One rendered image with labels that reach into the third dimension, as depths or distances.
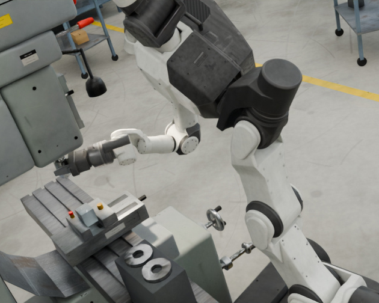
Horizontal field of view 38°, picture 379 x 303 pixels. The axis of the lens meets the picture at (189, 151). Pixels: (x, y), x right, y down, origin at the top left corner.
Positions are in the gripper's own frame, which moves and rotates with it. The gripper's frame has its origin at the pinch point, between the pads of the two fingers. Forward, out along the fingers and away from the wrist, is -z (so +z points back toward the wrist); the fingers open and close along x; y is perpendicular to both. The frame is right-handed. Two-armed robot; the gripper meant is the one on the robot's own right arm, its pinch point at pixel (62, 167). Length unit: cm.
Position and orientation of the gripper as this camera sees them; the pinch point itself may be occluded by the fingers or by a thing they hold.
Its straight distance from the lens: 202.5
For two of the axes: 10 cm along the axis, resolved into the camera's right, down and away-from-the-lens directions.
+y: 2.6, 8.2, 5.1
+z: 9.5, -3.2, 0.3
